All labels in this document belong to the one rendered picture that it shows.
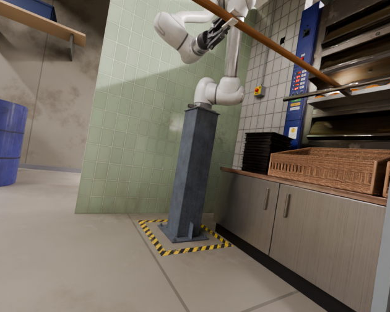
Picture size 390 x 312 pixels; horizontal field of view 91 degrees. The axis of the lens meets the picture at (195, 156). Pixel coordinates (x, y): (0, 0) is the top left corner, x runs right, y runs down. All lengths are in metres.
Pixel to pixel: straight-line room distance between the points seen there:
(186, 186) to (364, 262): 1.02
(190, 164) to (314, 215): 0.83
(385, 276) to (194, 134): 1.18
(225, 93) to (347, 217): 1.06
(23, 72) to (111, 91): 2.58
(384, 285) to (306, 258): 0.32
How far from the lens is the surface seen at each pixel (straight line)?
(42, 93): 4.23
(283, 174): 1.34
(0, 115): 2.74
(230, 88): 1.53
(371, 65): 1.76
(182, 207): 1.48
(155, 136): 1.93
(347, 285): 1.18
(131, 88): 1.93
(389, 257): 1.04
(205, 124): 1.50
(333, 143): 1.78
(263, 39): 1.04
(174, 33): 1.13
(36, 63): 4.35
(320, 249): 1.20
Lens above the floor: 0.62
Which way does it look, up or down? 1 degrees up
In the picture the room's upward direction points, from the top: 9 degrees clockwise
